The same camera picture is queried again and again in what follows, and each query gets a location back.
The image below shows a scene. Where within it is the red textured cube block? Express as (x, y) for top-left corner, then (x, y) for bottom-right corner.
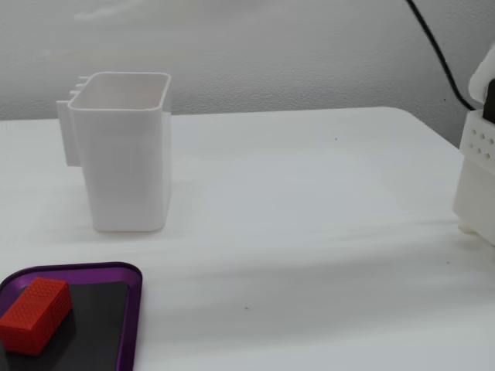
(0, 276), (73, 357)

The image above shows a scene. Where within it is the white plastic box container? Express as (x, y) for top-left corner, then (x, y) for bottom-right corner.
(56, 71), (172, 233)

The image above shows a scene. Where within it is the purple metal tray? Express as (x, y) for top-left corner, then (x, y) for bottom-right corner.
(0, 261), (144, 371)

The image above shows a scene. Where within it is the black cable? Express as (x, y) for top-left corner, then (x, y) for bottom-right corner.
(405, 0), (480, 111)

